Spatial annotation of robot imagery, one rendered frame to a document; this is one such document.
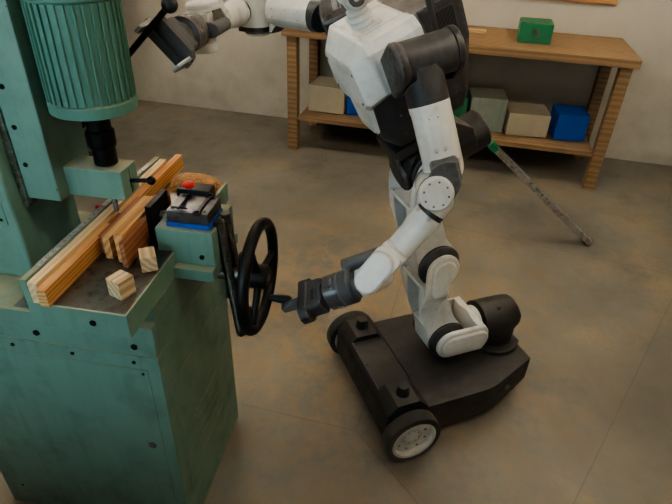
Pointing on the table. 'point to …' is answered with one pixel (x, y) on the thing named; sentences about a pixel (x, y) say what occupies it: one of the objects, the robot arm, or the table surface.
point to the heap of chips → (193, 181)
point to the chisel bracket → (100, 178)
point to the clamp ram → (156, 209)
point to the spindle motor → (82, 57)
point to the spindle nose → (102, 142)
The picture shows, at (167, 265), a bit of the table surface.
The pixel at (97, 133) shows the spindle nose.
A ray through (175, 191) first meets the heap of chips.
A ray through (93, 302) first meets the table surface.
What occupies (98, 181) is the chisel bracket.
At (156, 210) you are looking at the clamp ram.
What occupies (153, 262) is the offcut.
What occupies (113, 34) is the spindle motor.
